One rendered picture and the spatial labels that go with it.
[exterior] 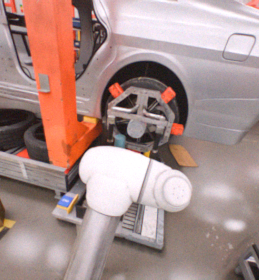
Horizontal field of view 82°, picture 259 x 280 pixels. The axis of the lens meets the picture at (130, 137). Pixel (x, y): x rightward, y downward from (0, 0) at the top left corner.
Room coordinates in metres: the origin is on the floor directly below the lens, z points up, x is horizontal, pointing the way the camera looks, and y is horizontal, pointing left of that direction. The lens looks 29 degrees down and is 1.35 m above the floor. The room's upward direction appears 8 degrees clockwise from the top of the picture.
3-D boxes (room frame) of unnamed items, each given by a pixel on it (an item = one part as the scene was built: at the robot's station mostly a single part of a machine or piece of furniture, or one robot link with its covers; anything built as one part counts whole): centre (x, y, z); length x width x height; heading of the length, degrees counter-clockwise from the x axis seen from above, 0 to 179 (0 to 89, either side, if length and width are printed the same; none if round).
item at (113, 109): (1.07, 0.07, 1.03); 0.19 x 0.18 x 0.11; 172
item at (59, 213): (0.59, 0.18, 0.44); 0.43 x 0.17 x 0.03; 82
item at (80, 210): (0.58, 0.15, 0.51); 0.20 x 0.14 x 0.13; 81
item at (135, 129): (1.11, -0.04, 0.85); 0.21 x 0.14 x 0.14; 172
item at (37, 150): (1.42, 0.79, 0.39); 0.66 x 0.66 x 0.24
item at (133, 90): (1.18, -0.05, 0.85); 0.54 x 0.07 x 0.54; 82
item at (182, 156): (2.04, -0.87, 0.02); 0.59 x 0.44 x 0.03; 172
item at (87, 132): (1.27, 0.45, 0.69); 0.52 x 0.17 x 0.35; 172
